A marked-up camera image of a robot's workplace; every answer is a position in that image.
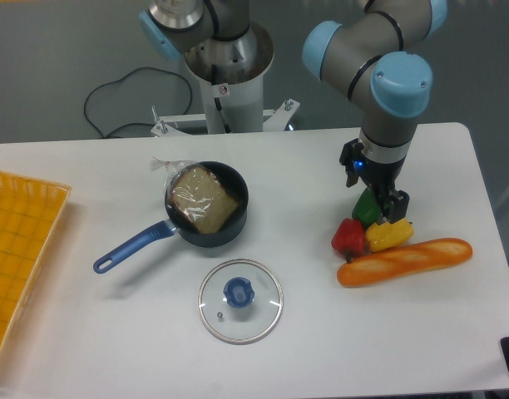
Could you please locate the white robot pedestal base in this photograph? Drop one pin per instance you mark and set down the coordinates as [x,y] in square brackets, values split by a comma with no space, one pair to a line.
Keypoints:
[231,79]

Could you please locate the red bell pepper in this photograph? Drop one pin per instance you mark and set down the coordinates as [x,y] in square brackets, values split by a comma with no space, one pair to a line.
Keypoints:
[349,239]

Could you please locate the orange baguette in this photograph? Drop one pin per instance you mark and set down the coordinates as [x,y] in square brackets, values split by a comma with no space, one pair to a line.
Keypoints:
[403,261]

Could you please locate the dark blue saucepan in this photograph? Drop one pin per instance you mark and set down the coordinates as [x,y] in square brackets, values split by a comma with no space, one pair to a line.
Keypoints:
[167,228]

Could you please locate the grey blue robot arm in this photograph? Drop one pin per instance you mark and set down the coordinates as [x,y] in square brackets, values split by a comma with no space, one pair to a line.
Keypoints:
[368,62]

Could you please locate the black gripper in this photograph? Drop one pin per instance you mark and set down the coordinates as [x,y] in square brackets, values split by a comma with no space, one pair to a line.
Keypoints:
[379,176]

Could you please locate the glass pot lid blue knob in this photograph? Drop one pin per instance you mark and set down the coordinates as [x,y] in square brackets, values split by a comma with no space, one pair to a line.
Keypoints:
[240,301]

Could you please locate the yellow woven basket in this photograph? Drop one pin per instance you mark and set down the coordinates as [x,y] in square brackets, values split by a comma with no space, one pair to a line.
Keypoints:
[30,209]

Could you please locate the green bell pepper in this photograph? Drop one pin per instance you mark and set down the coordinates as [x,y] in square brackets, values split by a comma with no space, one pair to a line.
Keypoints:
[366,210]

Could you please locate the yellow bell pepper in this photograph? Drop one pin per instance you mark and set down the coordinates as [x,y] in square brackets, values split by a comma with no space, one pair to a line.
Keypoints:
[386,236]

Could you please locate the wrapped bread slice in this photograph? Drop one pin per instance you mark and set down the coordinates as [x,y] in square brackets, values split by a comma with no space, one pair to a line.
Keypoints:
[202,197]

